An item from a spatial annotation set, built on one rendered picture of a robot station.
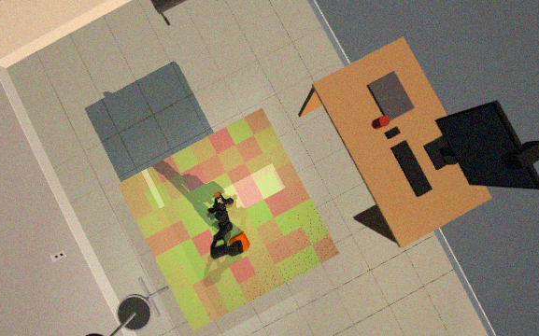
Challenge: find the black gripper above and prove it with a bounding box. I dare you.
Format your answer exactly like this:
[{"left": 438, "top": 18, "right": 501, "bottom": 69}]
[{"left": 207, "top": 195, "right": 234, "bottom": 214}]

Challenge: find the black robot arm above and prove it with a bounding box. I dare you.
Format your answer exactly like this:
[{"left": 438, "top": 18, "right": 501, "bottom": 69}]
[{"left": 210, "top": 203, "right": 243, "bottom": 259}]

